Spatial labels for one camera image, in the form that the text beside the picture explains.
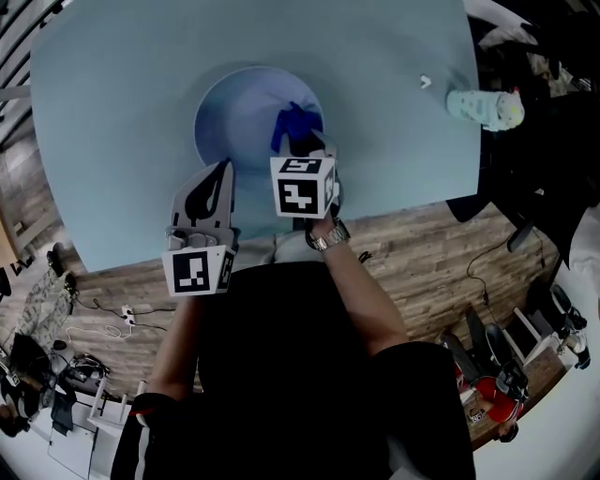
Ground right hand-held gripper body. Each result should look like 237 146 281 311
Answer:
269 148 344 220

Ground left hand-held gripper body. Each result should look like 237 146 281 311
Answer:
160 225 241 298

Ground blue cloth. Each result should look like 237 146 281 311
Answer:
271 100 321 154

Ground pale blue round plate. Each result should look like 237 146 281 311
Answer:
193 65 325 173

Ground person's right forearm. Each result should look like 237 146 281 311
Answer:
321 238 410 358

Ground person's left forearm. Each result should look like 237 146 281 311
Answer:
148 293 208 405

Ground silver metal wristwatch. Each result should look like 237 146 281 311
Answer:
307 217 353 252

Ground person's black shirt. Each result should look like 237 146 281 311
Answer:
110 260 475 480

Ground grey patterned rug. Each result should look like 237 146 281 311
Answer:
17 266 72 339

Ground white stool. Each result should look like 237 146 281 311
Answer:
85 374 134 428

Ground black office chair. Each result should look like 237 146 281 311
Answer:
444 0 600 269

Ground black sneaker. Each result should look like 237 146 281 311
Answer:
483 322 530 402

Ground white shoe rack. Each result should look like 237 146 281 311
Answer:
502 306 556 368

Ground red bag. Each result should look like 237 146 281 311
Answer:
455 369 525 426

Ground black and white shoe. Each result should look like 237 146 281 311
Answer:
547 282 589 331

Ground white cable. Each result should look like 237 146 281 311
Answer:
64 322 124 341

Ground black floor cable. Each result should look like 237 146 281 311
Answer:
465 223 547 310

